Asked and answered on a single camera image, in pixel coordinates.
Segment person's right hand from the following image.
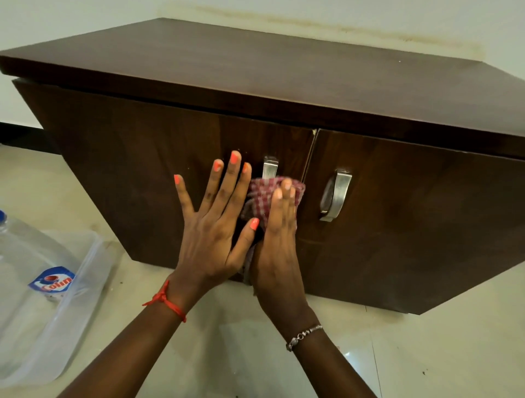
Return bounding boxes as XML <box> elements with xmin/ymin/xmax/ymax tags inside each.
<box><xmin>251</xmin><ymin>178</ymin><xmax>320</xmax><ymax>329</ymax></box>

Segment person's left hand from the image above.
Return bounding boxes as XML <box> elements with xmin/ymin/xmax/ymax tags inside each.
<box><xmin>166</xmin><ymin>151</ymin><xmax>260</xmax><ymax>312</ymax></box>

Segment red checkered cleaning cloth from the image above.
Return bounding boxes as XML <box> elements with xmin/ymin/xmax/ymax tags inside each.
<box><xmin>240</xmin><ymin>176</ymin><xmax>307</xmax><ymax>285</ymax></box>

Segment person's left forearm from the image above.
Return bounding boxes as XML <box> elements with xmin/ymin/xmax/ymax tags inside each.
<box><xmin>57</xmin><ymin>283</ymin><xmax>197</xmax><ymax>398</ymax></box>

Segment person's right forearm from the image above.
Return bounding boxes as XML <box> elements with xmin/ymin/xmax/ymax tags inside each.
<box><xmin>283</xmin><ymin>316</ymin><xmax>378</xmax><ymax>398</ymax></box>

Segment red thread wristband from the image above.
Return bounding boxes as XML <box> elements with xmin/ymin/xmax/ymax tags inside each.
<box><xmin>142</xmin><ymin>280</ymin><xmax>187</xmax><ymax>323</ymax></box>

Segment dark brown wooden cabinet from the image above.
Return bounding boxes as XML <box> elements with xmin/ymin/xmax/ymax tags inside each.
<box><xmin>0</xmin><ymin>17</ymin><xmax>525</xmax><ymax>315</ymax></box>

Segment clear plastic tray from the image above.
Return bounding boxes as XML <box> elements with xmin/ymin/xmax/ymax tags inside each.
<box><xmin>0</xmin><ymin>230</ymin><xmax>115</xmax><ymax>389</ymax></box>

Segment clear plastic spray bottle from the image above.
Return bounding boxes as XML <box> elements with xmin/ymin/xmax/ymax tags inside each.
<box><xmin>0</xmin><ymin>210</ymin><xmax>80</xmax><ymax>370</ymax></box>

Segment silver chain bracelet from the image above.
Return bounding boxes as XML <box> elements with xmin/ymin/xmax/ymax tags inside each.
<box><xmin>286</xmin><ymin>325</ymin><xmax>323</xmax><ymax>352</ymax></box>

